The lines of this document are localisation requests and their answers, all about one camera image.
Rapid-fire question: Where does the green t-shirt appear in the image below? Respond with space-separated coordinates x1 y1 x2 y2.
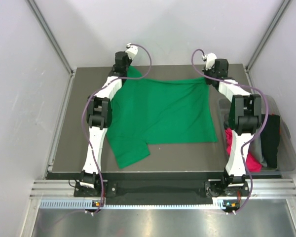
106 67 218 168

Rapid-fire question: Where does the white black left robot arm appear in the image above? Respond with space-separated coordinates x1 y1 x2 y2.
79 45 138 196

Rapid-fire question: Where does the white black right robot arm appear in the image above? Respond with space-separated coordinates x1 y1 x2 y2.
202 53 262 197

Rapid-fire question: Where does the black folded t-shirt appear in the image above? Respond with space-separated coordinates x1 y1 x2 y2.
260 114 281 169

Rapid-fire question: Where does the grey t-shirt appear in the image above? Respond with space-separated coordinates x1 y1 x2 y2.
249 137 267 167

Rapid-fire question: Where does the pink t-shirt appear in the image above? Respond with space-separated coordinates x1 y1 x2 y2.
225 128 262 172

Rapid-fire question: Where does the clear plastic storage bin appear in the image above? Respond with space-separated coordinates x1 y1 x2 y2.
216 98 296 175

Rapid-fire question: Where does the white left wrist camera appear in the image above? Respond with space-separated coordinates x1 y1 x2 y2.
125 43 138 60

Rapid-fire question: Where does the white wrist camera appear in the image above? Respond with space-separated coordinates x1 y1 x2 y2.
125 43 138 60
202 53 217 70

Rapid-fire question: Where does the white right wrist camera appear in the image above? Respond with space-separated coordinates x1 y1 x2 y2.
202 53 217 70

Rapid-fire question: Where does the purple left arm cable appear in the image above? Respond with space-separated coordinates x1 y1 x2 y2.
81 43 152 213

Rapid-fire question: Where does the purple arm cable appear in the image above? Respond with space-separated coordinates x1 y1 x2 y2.
81 43 152 213
191 49 270 213

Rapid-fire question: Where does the left aluminium corner post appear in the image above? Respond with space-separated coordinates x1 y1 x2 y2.
26 0 76 77

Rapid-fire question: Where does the aluminium corner post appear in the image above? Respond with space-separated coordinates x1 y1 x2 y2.
26 0 76 77
245 0 292 73

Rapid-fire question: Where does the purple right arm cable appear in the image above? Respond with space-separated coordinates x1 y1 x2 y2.
191 49 270 213

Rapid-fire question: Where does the right aluminium corner post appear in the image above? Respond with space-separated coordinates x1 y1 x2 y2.
245 0 292 73

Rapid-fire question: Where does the aluminium front frame rail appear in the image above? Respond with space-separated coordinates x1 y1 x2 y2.
30 179 296 199

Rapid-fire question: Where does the grey slotted cable duct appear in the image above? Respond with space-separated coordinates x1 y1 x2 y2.
40 199 237 210

